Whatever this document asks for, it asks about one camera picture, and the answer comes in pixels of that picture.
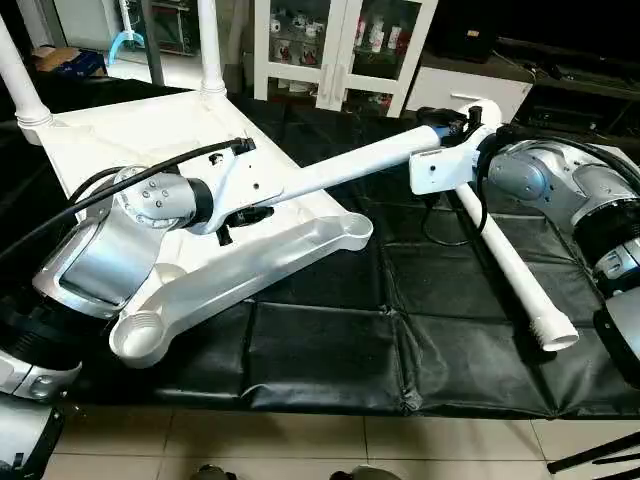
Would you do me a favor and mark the blue plastic tool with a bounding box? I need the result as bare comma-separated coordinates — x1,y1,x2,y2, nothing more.
105,0,146,66

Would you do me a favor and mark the brown cardboard box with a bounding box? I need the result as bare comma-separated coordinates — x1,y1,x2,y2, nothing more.
30,46,106,81

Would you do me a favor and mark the black stand leg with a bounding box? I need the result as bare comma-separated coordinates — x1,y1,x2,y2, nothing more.
548,432,640,476

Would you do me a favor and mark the black work mat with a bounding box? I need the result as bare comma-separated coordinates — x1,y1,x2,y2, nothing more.
0,75,640,419

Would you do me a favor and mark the white glass-door cabinet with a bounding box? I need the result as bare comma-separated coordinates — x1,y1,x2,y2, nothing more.
253,0,441,116

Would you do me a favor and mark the black metal pole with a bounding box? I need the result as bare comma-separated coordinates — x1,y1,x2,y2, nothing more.
140,0,166,86

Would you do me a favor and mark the white plastic table leg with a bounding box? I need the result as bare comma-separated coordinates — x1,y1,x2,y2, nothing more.
196,0,229,98
0,15,54,128
248,123,448,211
453,183,581,353

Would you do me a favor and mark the white plastic table top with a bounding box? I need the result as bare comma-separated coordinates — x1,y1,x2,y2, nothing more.
15,88,375,369

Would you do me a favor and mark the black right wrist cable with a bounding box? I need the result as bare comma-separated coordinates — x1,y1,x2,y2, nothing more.
420,100,501,249

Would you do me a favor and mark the white drawer unit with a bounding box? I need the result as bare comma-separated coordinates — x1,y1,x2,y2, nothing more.
408,65,536,126

